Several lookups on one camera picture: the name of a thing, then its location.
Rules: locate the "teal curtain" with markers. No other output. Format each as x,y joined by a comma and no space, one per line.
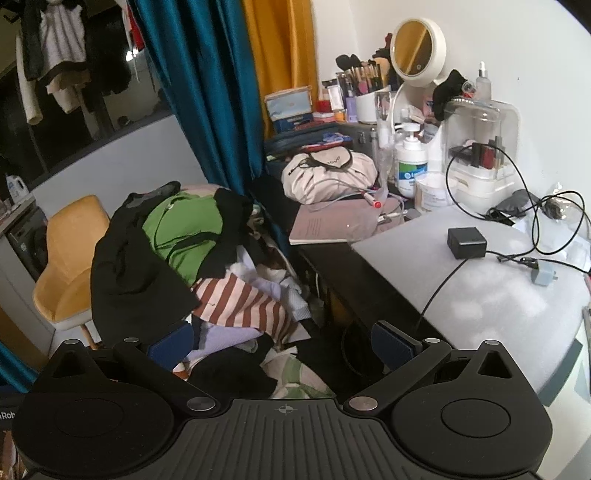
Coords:
203,92

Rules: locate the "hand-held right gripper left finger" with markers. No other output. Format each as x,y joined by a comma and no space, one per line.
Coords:
171,344

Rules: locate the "red tipped pen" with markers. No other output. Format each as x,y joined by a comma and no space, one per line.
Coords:
375,201

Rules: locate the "white brush holder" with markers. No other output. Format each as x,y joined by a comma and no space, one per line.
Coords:
367,108

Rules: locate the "washing machine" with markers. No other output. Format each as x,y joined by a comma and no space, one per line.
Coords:
27,244

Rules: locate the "yellow chair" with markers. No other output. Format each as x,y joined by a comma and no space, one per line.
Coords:
69,258

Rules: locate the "pink notebook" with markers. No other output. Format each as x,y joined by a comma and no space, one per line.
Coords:
323,224

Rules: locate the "clear cosmetics organizer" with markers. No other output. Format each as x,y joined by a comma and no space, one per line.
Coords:
480,152

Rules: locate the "black desk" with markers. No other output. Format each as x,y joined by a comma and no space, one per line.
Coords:
332,267

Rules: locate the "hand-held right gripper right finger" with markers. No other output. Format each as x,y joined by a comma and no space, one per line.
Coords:
392,344

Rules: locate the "black scrunchie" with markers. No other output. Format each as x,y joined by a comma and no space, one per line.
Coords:
450,90

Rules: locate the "green garment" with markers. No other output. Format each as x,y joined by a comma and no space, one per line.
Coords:
184,226

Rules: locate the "white pump lotion bottle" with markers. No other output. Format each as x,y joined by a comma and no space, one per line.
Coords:
411,161

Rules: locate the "white cream jar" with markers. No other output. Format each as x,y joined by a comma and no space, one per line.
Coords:
431,194

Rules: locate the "brown white striped garment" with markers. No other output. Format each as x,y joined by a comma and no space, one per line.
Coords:
235,300

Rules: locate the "black power adapter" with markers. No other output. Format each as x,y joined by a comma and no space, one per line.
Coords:
466,242

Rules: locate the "bunch of makeup brushes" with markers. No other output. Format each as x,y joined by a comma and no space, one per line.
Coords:
360,74

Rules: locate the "green white patterned cloth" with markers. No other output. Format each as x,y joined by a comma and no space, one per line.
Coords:
295,383

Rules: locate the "yellow curtain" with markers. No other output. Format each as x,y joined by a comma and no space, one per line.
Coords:
281,46

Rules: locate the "lavender garment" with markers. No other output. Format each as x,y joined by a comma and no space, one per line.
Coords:
221,344

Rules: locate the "detergent bottle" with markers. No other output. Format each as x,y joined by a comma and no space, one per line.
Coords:
14,184

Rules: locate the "clear plastic bag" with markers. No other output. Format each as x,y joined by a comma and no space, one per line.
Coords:
568,217

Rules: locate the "black top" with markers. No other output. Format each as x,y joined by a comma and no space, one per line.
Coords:
233,217

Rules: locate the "geometric patterned bedsheet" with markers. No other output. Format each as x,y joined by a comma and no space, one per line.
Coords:
570,374

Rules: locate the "white knit top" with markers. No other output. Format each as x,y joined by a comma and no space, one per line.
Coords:
62,41

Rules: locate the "dark storage case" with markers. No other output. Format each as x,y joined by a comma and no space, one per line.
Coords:
355,134

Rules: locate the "black garment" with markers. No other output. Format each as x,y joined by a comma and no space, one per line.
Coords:
124,277

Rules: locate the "dark grey pouch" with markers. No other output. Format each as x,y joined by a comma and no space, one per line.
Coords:
512,203

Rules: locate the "cream jacket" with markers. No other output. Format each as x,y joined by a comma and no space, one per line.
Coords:
30,101

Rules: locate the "round white vanity mirror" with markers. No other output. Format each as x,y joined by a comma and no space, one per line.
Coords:
418,48

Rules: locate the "blue face mask box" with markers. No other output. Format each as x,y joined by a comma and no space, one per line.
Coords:
288,110

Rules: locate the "pale blue plug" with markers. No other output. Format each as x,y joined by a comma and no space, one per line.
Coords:
541,274

